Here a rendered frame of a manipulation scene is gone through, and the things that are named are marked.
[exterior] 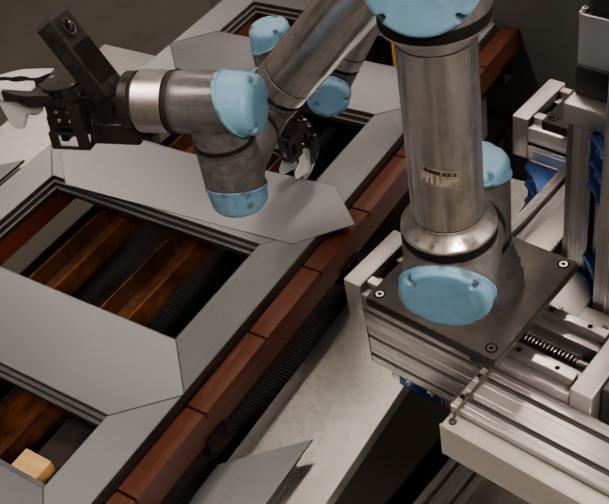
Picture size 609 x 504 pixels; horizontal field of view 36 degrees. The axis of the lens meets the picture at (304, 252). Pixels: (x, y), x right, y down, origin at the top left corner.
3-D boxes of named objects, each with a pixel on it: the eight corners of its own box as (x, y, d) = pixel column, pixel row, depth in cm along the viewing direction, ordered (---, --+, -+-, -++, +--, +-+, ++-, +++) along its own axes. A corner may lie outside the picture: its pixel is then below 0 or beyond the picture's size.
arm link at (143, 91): (152, 87, 107) (179, 56, 113) (116, 86, 108) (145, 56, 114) (166, 145, 111) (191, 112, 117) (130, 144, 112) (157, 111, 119)
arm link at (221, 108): (257, 156, 109) (243, 95, 103) (170, 153, 112) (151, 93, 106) (276, 116, 114) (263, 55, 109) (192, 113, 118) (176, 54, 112)
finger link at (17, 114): (-19, 132, 119) (45, 134, 116) (-34, 89, 115) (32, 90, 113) (-6, 120, 121) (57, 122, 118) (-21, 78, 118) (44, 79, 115)
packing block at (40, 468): (13, 483, 157) (4, 470, 155) (34, 460, 160) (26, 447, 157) (38, 498, 154) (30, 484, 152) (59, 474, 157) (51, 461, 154)
